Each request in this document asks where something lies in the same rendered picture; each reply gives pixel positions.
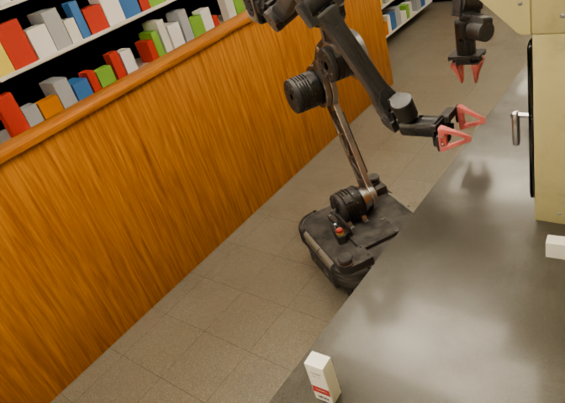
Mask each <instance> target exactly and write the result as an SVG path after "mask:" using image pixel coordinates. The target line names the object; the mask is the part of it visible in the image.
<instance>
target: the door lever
mask: <svg viewBox="0 0 565 403"><path fill-rule="evenodd" d="M510 117H511V120H512V141H513V146H519V145H520V118H528V113H521V112H520V111H513V112H510Z"/></svg>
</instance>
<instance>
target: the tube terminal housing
mask: <svg viewBox="0 0 565 403"><path fill-rule="evenodd" d="M532 34H533V35H532V55H533V111H534V167H535V220H543V221H548V222H553V223H558V224H564V225H565V0H532Z"/></svg>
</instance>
